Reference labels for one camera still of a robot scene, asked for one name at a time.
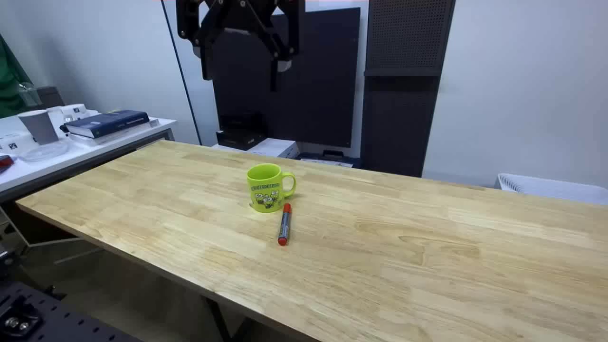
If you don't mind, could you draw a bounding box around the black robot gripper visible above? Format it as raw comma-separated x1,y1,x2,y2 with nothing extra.
175,0,308,92

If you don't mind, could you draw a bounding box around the red capped black marker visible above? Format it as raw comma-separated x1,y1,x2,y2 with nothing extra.
275,202,294,249

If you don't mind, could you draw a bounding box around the lime green printed mug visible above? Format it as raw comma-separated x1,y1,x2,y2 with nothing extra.
245,162,298,215

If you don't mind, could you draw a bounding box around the large black panel screen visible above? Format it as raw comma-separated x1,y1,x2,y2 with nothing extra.
211,6,363,152

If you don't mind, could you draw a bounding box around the dark blue book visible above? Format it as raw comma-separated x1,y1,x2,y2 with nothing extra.
61,109,154,141

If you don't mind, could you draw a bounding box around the narrow dark tall panel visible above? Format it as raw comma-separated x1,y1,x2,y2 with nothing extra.
359,0,458,179

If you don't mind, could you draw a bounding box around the small grey standing card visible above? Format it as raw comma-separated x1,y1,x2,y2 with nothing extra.
17,109,62,147

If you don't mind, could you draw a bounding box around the white side table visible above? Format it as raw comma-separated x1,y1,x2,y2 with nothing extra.
0,103,176,206

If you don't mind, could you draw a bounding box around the green fabric object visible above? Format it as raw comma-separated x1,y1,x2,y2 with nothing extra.
0,35,34,120

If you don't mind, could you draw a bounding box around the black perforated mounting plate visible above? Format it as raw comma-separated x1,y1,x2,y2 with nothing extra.
0,280,142,342

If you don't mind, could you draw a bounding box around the white plastic bin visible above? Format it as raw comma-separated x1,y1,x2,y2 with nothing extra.
496,171,608,209

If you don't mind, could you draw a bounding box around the thin black hanging cable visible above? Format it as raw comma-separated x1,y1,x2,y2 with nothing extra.
159,0,203,147

